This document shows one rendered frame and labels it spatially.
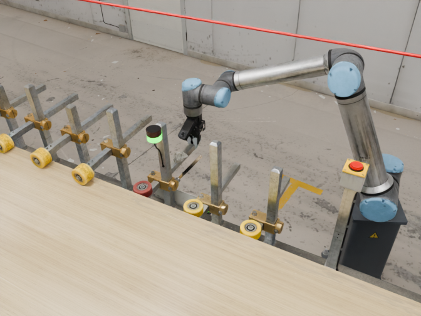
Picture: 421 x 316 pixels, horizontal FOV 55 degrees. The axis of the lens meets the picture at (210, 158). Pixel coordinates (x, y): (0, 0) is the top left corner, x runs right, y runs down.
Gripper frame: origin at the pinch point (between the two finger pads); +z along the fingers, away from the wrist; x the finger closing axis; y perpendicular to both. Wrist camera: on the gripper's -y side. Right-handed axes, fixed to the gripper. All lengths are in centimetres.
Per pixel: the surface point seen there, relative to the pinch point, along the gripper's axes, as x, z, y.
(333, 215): -66, 83, 70
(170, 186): -7.1, -2.9, -31.8
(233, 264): -52, -7, -59
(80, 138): 42, -13, -32
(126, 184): 19.1, 6.8, -31.2
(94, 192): 16, -7, -53
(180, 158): -1.4, -3.9, -13.6
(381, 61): -58, 36, 227
